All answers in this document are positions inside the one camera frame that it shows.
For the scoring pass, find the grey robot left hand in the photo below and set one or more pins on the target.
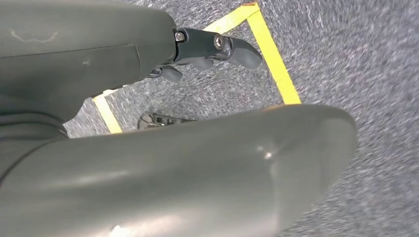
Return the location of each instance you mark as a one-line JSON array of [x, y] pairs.
[[82, 49]]

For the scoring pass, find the black robot left foot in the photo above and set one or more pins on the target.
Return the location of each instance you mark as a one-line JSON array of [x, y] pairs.
[[154, 120]]

